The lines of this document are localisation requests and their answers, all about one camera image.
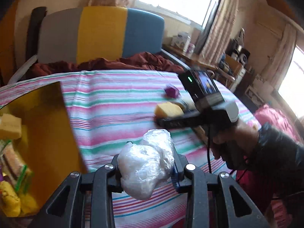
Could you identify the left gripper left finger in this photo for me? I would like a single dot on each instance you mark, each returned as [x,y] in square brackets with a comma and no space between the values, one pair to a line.
[108,178]

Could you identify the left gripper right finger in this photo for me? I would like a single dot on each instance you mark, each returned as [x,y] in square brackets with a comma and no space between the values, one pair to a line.
[181,183]

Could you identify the clear plastic bag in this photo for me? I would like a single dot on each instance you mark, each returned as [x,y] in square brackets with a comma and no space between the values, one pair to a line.
[145,165]

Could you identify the purple snack packet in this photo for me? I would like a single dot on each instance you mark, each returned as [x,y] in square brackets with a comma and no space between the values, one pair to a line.
[171,91]

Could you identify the yellow sponge block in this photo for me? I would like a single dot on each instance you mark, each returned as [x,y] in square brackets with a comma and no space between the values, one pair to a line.
[11,127]
[168,109]

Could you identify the green cracker packet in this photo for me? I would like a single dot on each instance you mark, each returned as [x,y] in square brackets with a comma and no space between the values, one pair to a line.
[18,172]

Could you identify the yellow patterned sock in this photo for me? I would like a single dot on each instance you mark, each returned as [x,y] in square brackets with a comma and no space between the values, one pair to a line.
[10,202]

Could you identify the black sleeved forearm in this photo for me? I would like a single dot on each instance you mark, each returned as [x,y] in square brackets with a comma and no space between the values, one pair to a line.
[276,168]

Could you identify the person right hand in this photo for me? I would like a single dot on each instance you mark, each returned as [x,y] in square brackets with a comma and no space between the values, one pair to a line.
[234,144]

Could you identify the red pink pillow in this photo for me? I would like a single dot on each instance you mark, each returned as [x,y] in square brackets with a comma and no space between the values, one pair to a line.
[276,118]

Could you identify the wooden side desk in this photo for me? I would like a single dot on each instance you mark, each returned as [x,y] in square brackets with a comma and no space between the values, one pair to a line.
[190,59]

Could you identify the striped bed sheet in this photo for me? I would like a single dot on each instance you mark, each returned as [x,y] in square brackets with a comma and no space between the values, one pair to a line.
[108,108]

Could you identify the maroon gold storage box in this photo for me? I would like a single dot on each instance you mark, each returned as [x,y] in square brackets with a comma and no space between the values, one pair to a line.
[47,144]

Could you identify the white carton on desk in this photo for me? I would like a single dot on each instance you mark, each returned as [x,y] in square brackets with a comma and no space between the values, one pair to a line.
[181,41]

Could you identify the beige curtain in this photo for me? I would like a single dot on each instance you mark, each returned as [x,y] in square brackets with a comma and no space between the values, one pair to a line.
[220,31]

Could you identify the dark red blanket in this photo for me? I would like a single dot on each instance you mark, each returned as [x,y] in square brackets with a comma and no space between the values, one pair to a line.
[141,61]

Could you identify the grey yellow blue headboard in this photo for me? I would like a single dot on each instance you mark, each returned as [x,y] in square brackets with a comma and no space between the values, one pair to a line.
[81,34]

